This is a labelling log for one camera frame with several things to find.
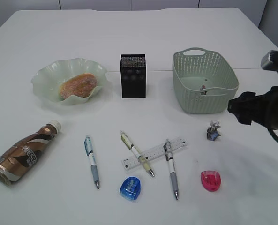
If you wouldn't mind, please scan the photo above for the large paper ball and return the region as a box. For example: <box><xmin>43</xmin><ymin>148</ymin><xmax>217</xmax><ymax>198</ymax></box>
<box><xmin>200</xmin><ymin>85</ymin><xmax>207</xmax><ymax>95</ymax></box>

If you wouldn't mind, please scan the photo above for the black mesh pen holder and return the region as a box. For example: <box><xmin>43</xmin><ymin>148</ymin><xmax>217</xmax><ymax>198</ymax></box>
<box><xmin>120</xmin><ymin>54</ymin><xmax>147</xmax><ymax>98</ymax></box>

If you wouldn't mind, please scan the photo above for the black clip pen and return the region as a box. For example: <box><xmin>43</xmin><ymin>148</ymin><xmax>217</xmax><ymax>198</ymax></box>
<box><xmin>164</xmin><ymin>139</ymin><xmax>179</xmax><ymax>200</ymax></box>

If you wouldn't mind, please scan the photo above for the sugared bread roll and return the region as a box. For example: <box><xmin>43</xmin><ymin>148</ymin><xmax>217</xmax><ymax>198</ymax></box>
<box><xmin>59</xmin><ymin>74</ymin><xmax>97</xmax><ymax>99</ymax></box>

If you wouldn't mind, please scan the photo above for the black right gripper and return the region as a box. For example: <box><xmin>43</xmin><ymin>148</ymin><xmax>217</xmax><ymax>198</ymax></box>
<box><xmin>227</xmin><ymin>86</ymin><xmax>278</xmax><ymax>130</ymax></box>

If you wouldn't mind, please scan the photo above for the blue clip pen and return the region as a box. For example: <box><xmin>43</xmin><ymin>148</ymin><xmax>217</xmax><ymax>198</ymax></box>
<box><xmin>84</xmin><ymin>135</ymin><xmax>100</xmax><ymax>190</ymax></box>

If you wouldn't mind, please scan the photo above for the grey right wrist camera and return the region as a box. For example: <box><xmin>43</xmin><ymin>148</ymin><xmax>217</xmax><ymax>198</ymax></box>
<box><xmin>261</xmin><ymin>50</ymin><xmax>278</xmax><ymax>72</ymax></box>

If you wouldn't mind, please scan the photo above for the brown coffee bottle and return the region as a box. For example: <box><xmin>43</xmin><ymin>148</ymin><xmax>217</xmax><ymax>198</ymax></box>
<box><xmin>0</xmin><ymin>120</ymin><xmax>61</xmax><ymax>186</ymax></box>

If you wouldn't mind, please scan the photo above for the blue pencil sharpener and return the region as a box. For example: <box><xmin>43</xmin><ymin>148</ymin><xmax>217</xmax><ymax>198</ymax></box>
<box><xmin>119</xmin><ymin>176</ymin><xmax>141</xmax><ymax>201</ymax></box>

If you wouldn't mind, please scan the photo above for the yellow clip pen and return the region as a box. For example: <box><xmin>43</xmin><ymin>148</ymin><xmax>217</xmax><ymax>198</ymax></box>
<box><xmin>120</xmin><ymin>131</ymin><xmax>155</xmax><ymax>177</ymax></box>

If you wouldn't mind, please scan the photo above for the green plastic basket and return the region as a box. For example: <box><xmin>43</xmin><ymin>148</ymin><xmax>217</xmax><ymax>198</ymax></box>
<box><xmin>172</xmin><ymin>47</ymin><xmax>239</xmax><ymax>114</ymax></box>

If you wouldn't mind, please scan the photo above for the clear plastic ruler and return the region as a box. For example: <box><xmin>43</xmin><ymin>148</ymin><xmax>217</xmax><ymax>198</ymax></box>
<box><xmin>121</xmin><ymin>137</ymin><xmax>188</xmax><ymax>171</ymax></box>

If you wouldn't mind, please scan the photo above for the pink pencil sharpener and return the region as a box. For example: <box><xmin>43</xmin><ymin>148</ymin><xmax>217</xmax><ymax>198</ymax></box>
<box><xmin>200</xmin><ymin>170</ymin><xmax>221</xmax><ymax>192</ymax></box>

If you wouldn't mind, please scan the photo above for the small paper ball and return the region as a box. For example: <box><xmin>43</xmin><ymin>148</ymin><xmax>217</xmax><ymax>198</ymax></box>
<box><xmin>207</xmin><ymin>120</ymin><xmax>221</xmax><ymax>141</ymax></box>

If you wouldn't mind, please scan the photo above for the green wavy glass plate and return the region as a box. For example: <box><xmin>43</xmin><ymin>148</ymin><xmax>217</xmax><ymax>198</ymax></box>
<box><xmin>31</xmin><ymin>58</ymin><xmax>107</xmax><ymax>105</ymax></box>

